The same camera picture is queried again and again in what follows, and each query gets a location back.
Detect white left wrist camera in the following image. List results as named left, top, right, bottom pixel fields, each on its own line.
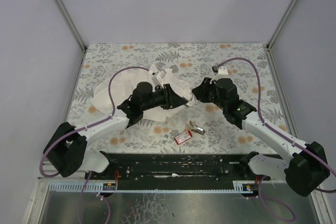
left=152, top=69, right=166, bottom=87

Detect white cable duct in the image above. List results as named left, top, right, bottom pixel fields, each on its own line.
left=48, top=178, right=252, bottom=194

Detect red white staples box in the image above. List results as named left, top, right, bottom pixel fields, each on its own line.
left=174, top=131, right=192, bottom=145

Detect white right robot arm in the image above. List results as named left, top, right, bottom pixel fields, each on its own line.
left=192, top=78, right=330, bottom=197

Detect left aluminium frame post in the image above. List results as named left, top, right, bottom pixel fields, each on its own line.
left=39, top=0, right=88, bottom=52

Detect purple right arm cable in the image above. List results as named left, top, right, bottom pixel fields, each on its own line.
left=211, top=57, right=336, bottom=221

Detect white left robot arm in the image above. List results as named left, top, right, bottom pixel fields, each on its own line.
left=41, top=82, right=193, bottom=177

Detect right aluminium frame post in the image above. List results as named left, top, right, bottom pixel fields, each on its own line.
left=266, top=0, right=316, bottom=49

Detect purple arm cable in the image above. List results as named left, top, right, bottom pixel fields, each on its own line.
left=211, top=57, right=336, bottom=221
left=39, top=66, right=158, bottom=224

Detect floral table mat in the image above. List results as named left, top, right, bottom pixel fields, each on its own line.
left=67, top=43, right=287, bottom=154

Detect brown small stapler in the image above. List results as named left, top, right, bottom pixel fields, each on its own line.
left=189, top=121, right=205, bottom=135

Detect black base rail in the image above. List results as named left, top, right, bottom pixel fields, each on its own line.
left=91, top=152, right=259, bottom=181

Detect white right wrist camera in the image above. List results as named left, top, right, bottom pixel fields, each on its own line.
left=211, top=66, right=229, bottom=82

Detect aluminium frame post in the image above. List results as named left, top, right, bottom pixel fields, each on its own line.
left=266, top=0, right=316, bottom=49
left=39, top=0, right=88, bottom=52

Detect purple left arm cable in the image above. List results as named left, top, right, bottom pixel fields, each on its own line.
left=39, top=66, right=158, bottom=224

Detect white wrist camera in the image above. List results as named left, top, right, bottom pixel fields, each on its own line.
left=211, top=66, right=229, bottom=82
left=152, top=69, right=166, bottom=87

